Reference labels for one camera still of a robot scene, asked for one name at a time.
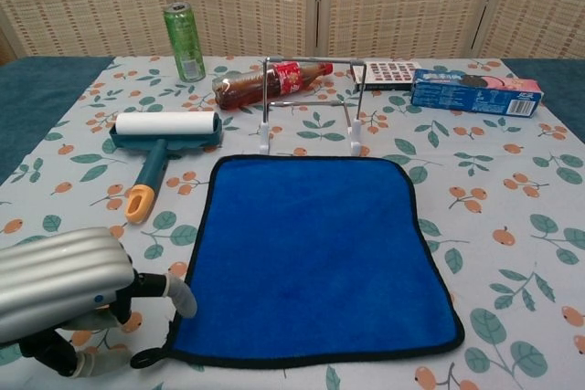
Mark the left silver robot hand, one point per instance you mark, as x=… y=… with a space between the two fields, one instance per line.
x=55 y=271

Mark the blue microfiber cloth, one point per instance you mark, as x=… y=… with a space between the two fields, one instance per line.
x=311 y=248

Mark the teal lint roller orange tip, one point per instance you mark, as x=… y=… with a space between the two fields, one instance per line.
x=169 y=127

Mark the cola bottle with red label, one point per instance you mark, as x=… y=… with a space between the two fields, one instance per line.
x=242 y=88

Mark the green drink can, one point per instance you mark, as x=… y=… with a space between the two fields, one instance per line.
x=185 y=43

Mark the woven bamboo folding screen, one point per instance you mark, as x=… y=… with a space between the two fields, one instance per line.
x=91 y=2

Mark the dark box with square grid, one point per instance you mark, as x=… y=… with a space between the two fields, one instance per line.
x=388 y=72

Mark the blue and pink cookie box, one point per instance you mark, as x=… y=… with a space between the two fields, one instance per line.
x=475 y=98

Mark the floral leaf print tablecloth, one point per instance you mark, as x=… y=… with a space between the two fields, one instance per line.
x=503 y=189

